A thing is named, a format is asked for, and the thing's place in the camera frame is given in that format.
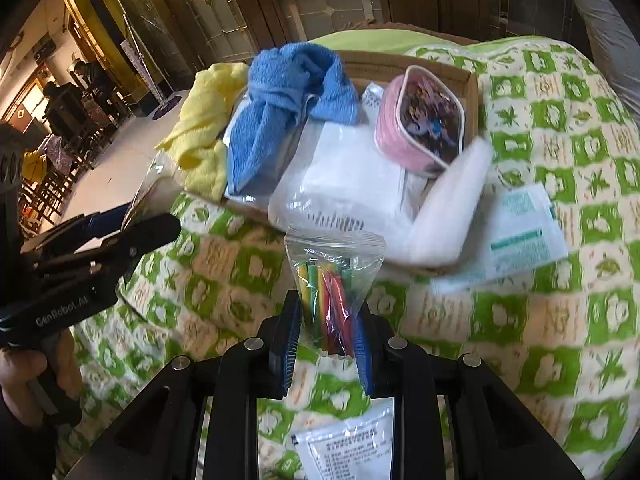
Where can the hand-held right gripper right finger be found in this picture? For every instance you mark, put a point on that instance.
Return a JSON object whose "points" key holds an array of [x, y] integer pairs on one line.
{"points": [[364, 357]]}

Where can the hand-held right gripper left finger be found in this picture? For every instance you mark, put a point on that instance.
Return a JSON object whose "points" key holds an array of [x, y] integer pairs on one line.
{"points": [[287, 342]]}

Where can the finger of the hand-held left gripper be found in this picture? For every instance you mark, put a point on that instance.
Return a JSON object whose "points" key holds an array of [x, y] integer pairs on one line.
{"points": [[95, 225], [145, 235]]}

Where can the clear plastic bag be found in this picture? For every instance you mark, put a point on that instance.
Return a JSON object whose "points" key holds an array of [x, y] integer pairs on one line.
{"points": [[155, 190]]}

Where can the zip bag of coloured sticks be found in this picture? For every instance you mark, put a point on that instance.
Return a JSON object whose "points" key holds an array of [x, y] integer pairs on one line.
{"points": [[330, 285]]}

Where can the white gauze packet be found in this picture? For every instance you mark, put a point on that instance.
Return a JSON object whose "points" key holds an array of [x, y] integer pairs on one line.
{"points": [[350, 180]]}

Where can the cardboard box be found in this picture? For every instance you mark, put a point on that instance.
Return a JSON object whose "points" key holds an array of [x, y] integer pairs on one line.
{"points": [[440, 72]]}

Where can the person's left forearm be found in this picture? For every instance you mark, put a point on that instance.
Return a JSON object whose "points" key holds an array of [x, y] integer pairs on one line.
{"points": [[20, 445]]}

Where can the person's left hand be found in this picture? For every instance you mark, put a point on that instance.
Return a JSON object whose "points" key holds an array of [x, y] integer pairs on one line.
{"points": [[20, 375]]}

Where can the dark wooden chair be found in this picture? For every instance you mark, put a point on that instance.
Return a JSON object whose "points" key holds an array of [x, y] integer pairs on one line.
{"points": [[50, 195]]}

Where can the white sachet with black print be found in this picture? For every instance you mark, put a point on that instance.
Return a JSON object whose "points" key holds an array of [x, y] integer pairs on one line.
{"points": [[350, 440]]}

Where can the yellow garment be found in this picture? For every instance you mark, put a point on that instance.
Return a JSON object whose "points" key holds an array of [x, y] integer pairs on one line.
{"points": [[34, 166]]}

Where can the yellow towel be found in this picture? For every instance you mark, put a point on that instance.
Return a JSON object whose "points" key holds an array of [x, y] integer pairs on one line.
{"points": [[200, 120]]}

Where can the purple round mat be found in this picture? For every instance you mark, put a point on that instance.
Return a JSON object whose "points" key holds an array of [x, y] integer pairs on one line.
{"points": [[167, 106]]}

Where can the green and white printed blanket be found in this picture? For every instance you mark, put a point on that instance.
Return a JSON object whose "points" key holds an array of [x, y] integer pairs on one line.
{"points": [[500, 335]]}

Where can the white foam wrap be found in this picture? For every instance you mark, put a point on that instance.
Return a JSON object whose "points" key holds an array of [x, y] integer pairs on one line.
{"points": [[450, 210]]}

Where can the blue towel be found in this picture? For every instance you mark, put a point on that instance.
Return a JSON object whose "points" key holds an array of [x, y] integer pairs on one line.
{"points": [[270, 105]]}

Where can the teal and white sachet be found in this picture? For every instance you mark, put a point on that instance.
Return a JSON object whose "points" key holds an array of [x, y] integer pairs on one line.
{"points": [[520, 235]]}

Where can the wooden glass door cabinet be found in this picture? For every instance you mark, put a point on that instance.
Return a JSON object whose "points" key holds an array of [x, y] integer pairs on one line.
{"points": [[235, 5]]}

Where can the pink printed pouch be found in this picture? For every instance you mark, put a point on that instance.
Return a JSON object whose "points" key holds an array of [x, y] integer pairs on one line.
{"points": [[425, 115]]}

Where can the lime green sheet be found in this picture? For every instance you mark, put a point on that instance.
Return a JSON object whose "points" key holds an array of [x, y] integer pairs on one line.
{"points": [[380, 40]]}

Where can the white duvet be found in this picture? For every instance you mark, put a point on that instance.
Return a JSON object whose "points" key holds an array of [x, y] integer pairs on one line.
{"points": [[610, 25]]}

